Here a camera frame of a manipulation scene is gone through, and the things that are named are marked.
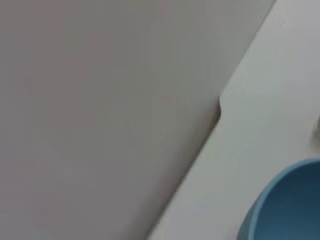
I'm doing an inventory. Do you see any blue bowl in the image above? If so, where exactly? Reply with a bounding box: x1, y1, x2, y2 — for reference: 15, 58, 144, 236
235, 157, 320, 240

